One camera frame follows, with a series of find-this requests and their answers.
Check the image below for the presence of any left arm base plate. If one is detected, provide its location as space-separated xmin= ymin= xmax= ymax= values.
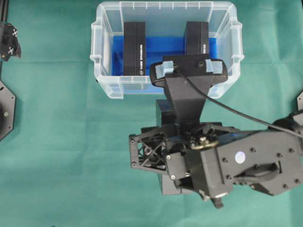
xmin=0 ymin=81 xmax=16 ymax=140

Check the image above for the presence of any black camera box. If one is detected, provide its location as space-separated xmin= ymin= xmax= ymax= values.
xmin=156 ymin=99 xmax=195 ymax=195
xmin=185 ymin=21 xmax=209 ymax=54
xmin=123 ymin=22 xmax=146 ymax=76

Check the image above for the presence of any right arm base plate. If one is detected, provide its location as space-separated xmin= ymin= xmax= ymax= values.
xmin=297 ymin=91 xmax=303 ymax=111

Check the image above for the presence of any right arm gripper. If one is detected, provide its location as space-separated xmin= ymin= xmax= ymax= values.
xmin=129 ymin=122 xmax=237 ymax=208

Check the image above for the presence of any black camera cable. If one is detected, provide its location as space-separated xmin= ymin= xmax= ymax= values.
xmin=175 ymin=70 xmax=303 ymax=139

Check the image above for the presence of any black frame rail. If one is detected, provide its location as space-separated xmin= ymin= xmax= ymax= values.
xmin=0 ymin=0 xmax=9 ymax=70

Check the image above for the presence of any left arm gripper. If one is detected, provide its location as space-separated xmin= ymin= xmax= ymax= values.
xmin=0 ymin=22 xmax=21 ymax=61

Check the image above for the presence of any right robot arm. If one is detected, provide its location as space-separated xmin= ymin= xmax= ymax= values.
xmin=129 ymin=112 xmax=303 ymax=209

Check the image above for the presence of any clear plastic storage case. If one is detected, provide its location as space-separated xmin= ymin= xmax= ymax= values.
xmin=90 ymin=1 xmax=244 ymax=99

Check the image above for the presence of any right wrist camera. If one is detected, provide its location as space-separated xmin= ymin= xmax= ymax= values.
xmin=150 ymin=54 xmax=228 ymax=124

